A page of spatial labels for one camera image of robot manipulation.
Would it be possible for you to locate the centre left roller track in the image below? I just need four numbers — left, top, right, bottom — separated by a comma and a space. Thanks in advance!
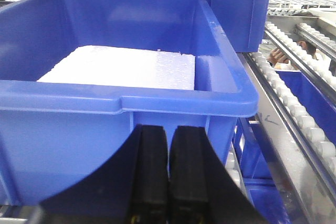
246, 50, 336, 172

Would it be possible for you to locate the blue bin left front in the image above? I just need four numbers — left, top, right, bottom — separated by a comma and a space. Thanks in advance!
1, 0, 259, 206

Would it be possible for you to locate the small blue bin lower left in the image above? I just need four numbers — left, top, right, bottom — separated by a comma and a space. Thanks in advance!
232, 118, 291, 223

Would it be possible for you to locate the roller track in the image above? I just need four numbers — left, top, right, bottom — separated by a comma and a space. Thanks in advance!
246, 50, 336, 172
295, 23, 335, 61
266, 22, 335, 89

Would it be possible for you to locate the person in white shirt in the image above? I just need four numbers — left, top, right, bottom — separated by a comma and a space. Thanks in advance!
266, 39, 334, 71

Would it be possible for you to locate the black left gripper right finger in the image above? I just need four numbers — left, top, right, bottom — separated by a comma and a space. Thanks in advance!
169, 126, 268, 223

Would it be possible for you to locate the white foam block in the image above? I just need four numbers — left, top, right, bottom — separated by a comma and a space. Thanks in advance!
39, 45, 195, 90

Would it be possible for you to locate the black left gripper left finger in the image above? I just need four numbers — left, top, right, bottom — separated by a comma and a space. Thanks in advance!
39, 125, 168, 223

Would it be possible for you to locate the centre right roller track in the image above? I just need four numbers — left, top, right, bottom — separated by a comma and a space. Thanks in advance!
266, 22, 335, 89

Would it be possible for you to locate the blue bin below rollers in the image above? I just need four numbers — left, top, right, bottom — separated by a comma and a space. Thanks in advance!
277, 70, 335, 143

